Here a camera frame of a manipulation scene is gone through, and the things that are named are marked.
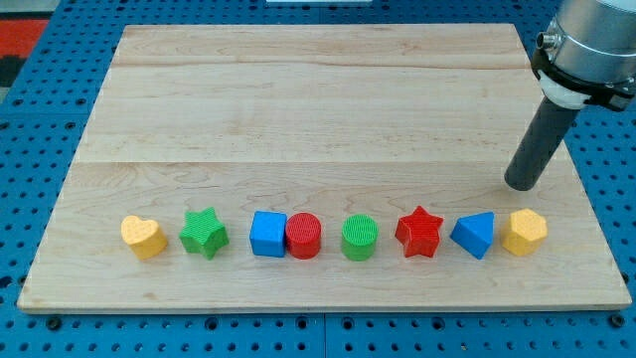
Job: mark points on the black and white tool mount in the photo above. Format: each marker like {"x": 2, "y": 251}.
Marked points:
{"x": 570, "y": 92}

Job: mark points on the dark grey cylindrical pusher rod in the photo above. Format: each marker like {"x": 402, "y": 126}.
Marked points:
{"x": 544, "y": 135}

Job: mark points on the blue triangle block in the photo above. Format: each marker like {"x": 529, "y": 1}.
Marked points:
{"x": 475, "y": 233}

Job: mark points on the yellow hexagon block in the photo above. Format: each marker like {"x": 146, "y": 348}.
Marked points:
{"x": 524, "y": 232}

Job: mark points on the red cylinder block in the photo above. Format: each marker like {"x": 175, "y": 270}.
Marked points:
{"x": 303, "y": 236}

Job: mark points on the yellow heart block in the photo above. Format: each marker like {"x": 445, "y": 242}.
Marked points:
{"x": 144, "y": 237}

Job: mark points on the light wooden board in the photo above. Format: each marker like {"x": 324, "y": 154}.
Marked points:
{"x": 331, "y": 120}

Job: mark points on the blue cube block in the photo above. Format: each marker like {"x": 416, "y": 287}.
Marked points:
{"x": 266, "y": 234}

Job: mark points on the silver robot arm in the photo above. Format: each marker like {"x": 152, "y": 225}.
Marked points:
{"x": 586, "y": 56}

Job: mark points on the red and black mat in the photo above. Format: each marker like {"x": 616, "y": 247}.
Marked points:
{"x": 20, "y": 32}

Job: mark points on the green star block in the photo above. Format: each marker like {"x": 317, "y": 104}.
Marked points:
{"x": 203, "y": 233}

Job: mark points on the red star block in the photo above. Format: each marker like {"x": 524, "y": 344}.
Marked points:
{"x": 419, "y": 233}

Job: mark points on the green cylinder block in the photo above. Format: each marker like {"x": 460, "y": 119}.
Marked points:
{"x": 359, "y": 236}

